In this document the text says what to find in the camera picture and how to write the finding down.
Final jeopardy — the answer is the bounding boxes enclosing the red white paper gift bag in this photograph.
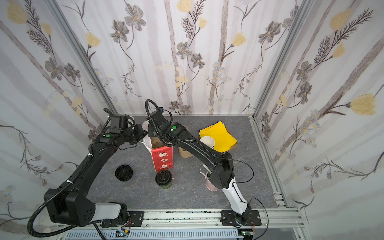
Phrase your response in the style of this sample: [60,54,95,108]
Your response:
[142,136,174,173]

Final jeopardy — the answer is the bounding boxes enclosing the black plastic cup lid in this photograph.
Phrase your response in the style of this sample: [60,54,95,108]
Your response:
[155,170,173,184]

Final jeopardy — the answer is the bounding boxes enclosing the green paper coffee cup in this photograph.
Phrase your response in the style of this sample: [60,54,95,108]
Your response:
[157,181,172,190]

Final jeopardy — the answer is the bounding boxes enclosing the single brown pulp cup carrier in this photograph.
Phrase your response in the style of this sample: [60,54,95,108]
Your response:
[150,137,165,149]

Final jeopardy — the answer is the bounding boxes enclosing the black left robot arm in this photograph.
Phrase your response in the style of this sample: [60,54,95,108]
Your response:
[27,113,148,238]

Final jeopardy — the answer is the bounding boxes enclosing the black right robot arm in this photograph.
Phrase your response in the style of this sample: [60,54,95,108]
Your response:
[145,99,252,219]

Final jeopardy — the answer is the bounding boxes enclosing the stack of black lids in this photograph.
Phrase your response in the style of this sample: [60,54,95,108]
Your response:
[115,165,134,182]

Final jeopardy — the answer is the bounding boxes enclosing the stack of paper cups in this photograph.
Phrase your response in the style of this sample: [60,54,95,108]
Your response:
[200,136,215,149]

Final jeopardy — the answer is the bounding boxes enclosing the yellow napkin stack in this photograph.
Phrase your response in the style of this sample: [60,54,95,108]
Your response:
[199,121,234,153]

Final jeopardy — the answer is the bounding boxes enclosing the pink metal straw bucket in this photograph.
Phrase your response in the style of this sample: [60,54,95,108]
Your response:
[205,172,219,192]

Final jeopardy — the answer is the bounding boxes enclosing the aluminium corner frame post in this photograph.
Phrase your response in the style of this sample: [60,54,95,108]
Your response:
[252,0,313,118]

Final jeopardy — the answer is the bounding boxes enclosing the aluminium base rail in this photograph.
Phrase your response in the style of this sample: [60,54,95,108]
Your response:
[57,209,310,240]

